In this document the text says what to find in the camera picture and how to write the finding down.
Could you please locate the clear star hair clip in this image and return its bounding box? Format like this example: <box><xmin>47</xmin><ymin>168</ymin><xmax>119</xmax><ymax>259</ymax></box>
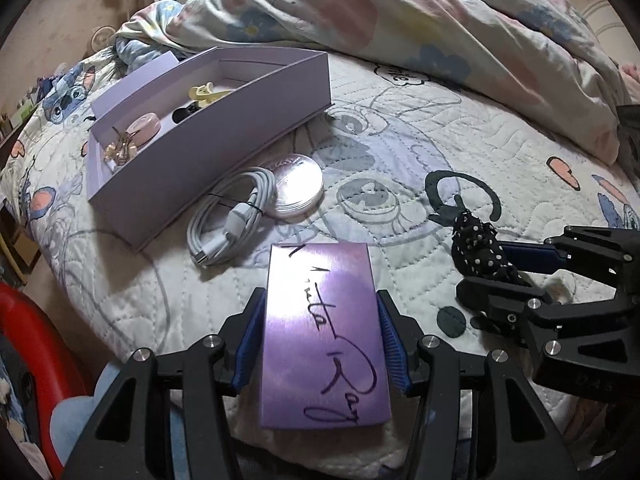
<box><xmin>103</xmin><ymin>131</ymin><xmax>138</xmax><ymax>167</ymax></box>

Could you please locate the pink round compact case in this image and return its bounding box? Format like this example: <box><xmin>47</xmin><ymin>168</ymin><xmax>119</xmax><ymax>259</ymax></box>
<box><xmin>125</xmin><ymin>113</ymin><xmax>162</xmax><ymax>148</ymax></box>

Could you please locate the black hair claw clip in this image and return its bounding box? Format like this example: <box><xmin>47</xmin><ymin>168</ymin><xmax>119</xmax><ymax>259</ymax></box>
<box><xmin>171</xmin><ymin>102</ymin><xmax>201</xmax><ymax>124</ymax></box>

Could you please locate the cream yellow hair claw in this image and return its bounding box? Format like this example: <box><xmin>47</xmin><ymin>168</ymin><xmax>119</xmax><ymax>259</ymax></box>
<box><xmin>189</xmin><ymin>82</ymin><xmax>231</xmax><ymax>108</ymax></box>

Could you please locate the white round cushion compact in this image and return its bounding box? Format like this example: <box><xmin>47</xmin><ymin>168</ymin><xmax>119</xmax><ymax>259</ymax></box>
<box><xmin>264</xmin><ymin>154</ymin><xmax>324</xmax><ymax>220</ymax></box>

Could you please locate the red chair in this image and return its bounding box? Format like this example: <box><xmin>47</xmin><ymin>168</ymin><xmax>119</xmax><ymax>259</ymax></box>
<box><xmin>1</xmin><ymin>284</ymin><xmax>93</xmax><ymax>479</ymax></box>

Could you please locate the floral duvet blanket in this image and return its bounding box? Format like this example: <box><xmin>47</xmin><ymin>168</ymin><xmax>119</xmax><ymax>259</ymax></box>
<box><xmin>115</xmin><ymin>0</ymin><xmax>631</xmax><ymax>164</ymax></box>

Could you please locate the open lilac gift box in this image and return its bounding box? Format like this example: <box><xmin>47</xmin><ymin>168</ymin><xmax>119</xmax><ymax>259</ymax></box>
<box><xmin>86</xmin><ymin>47</ymin><xmax>331</xmax><ymax>250</ymax></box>

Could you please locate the white standing fan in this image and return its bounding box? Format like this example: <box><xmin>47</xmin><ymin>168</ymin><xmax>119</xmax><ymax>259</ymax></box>
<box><xmin>89</xmin><ymin>25</ymin><xmax>116</xmax><ymax>53</ymax></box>

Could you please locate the coiled white charging cable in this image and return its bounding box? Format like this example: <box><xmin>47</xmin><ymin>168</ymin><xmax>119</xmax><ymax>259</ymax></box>
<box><xmin>185</xmin><ymin>166</ymin><xmax>278</xmax><ymax>268</ymax></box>

